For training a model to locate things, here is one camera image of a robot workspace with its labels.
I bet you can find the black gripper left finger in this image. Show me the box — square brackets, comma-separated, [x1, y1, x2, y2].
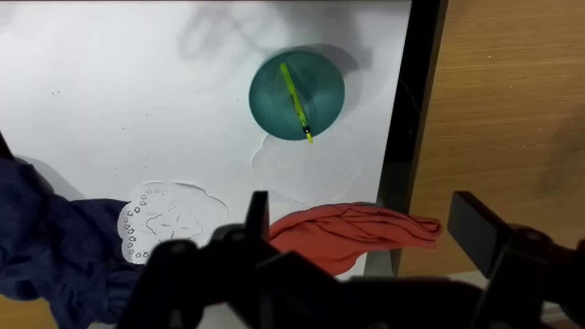
[116, 191, 368, 329]

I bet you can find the green bowl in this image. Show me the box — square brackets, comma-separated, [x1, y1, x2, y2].
[247, 50, 348, 143]

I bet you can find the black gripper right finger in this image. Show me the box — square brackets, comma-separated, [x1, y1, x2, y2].
[447, 191, 585, 329]

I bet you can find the red cloth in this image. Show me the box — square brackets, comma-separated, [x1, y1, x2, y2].
[268, 203, 445, 278]

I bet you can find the yellow pen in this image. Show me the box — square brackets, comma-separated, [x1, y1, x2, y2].
[279, 61, 317, 147]

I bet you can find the navy blue cloth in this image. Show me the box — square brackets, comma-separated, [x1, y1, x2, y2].
[0, 130, 149, 329]

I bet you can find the plain white paper doily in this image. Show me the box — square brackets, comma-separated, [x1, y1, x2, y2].
[251, 127, 370, 205]

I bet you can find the white paper doily with holes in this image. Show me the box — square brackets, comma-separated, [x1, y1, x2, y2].
[116, 181, 231, 267]

